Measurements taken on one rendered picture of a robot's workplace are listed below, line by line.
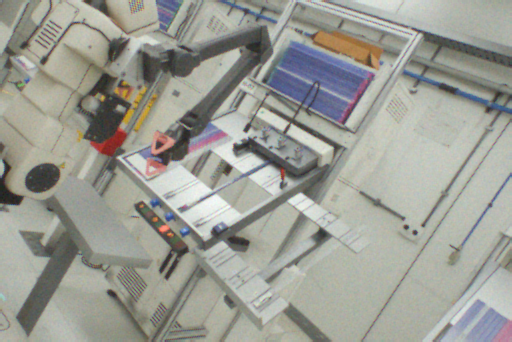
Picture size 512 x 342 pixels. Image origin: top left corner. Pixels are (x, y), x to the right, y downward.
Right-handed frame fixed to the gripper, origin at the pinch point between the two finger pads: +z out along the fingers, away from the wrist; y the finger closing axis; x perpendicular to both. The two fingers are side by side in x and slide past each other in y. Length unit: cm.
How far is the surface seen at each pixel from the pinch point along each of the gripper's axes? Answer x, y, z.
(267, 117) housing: -25, 26, -89
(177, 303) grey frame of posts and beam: -26, 55, 7
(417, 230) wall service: -154, 93, -144
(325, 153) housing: -56, 15, -67
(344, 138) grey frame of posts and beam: -61, 7, -74
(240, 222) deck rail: -34, 32, -23
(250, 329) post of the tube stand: -53, 38, 14
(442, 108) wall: -137, 36, -215
